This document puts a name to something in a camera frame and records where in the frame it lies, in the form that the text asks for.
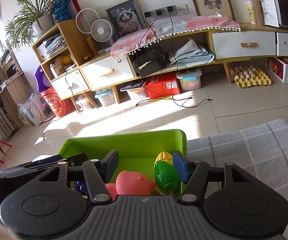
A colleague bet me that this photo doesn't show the purple toy grapes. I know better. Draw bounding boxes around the purple toy grapes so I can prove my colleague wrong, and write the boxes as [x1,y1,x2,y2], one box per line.
[72,181,87,196]

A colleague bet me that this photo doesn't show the yellow green toy corn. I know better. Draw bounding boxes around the yellow green toy corn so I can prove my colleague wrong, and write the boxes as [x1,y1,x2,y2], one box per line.
[154,151,181,194]

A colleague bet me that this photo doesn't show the pink pig toy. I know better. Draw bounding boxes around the pink pig toy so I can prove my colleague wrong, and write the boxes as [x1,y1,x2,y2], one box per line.
[105,171,155,201]

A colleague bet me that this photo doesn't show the green plastic cookie bin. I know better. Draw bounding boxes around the green plastic cookie bin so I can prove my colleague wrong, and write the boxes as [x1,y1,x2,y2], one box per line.
[59,129,187,183]

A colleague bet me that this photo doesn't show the red paper bag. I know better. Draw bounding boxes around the red paper bag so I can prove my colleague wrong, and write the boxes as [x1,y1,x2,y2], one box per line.
[41,87,76,118]

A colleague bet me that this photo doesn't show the white plastic bag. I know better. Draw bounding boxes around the white plastic bag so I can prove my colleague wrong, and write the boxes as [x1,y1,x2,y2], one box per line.
[18,92,48,126]

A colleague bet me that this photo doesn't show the grey checked tablecloth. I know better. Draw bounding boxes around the grey checked tablecloth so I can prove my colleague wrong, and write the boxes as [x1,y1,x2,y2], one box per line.
[186,118,288,240]

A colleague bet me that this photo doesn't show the wooden tv cabinet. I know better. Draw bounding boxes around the wooden tv cabinet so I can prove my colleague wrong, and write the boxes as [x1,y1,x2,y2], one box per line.
[78,23,288,108]

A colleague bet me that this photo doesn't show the red cardboard box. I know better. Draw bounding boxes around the red cardboard box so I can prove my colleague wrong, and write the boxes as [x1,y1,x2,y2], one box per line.
[144,72,180,99]

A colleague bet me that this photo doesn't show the clear plastic storage box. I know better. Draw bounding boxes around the clear plastic storage box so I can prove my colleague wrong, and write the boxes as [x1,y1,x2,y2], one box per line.
[176,68,202,91]

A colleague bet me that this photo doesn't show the wooden shelf unit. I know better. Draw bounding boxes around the wooden shelf unit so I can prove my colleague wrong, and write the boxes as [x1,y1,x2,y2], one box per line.
[32,20,98,112]

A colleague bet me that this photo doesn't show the yellow egg tray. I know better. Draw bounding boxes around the yellow egg tray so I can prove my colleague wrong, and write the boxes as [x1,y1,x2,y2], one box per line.
[229,66,272,88]

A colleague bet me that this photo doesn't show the black printer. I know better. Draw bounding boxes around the black printer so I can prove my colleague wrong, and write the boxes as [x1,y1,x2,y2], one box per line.
[131,46,169,77]

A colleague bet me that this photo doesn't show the pink lace cloth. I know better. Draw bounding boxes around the pink lace cloth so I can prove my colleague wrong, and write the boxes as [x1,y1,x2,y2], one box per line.
[110,15,241,62]

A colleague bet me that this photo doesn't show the white desk fan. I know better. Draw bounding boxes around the white desk fan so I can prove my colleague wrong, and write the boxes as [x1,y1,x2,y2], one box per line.
[91,19,115,52]

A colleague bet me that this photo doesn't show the white toy crate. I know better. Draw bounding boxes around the white toy crate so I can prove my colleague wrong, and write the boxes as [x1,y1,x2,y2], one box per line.
[266,57,288,83]

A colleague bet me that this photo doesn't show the potted green plant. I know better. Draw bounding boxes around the potted green plant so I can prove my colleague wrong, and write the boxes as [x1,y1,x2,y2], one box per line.
[5,0,55,50]

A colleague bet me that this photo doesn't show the framed cat picture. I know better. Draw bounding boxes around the framed cat picture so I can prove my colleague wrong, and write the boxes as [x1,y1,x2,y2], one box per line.
[106,0,145,38]

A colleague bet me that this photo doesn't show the blue stitch plush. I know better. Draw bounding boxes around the blue stitch plush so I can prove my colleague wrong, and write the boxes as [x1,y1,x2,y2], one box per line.
[51,0,72,22]

